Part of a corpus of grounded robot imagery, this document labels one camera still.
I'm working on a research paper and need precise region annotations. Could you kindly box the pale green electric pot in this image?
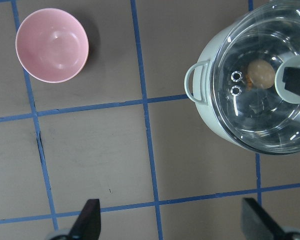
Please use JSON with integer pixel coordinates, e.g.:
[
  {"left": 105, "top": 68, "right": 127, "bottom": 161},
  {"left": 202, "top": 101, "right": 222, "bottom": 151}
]
[{"left": 184, "top": 0, "right": 300, "bottom": 156}]

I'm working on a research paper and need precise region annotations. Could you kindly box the glass pot lid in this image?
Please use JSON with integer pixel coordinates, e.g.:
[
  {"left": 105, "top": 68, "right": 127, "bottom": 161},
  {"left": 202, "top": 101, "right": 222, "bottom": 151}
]
[{"left": 211, "top": 0, "right": 300, "bottom": 155}]

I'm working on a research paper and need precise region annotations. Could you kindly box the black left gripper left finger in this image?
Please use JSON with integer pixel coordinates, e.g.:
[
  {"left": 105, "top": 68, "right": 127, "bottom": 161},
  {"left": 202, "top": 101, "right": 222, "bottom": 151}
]
[{"left": 68, "top": 199, "right": 101, "bottom": 240}]

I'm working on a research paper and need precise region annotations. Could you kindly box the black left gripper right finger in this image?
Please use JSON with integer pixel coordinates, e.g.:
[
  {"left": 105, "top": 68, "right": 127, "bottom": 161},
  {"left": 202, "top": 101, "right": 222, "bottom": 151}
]
[{"left": 241, "top": 197, "right": 286, "bottom": 240}]

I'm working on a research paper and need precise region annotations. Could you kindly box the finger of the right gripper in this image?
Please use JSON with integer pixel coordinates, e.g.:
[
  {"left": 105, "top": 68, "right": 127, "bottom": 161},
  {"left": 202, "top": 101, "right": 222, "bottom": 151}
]
[{"left": 282, "top": 67, "right": 300, "bottom": 96}]

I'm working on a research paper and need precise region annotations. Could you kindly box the brown egg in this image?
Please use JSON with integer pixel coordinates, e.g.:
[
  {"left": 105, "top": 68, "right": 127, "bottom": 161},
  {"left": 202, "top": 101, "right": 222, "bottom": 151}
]
[{"left": 247, "top": 59, "right": 276, "bottom": 89}]

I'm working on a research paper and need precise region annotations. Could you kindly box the pink bowl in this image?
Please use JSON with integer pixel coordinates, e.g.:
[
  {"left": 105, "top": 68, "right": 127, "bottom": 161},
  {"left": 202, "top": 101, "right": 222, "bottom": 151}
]
[{"left": 15, "top": 8, "right": 89, "bottom": 84}]

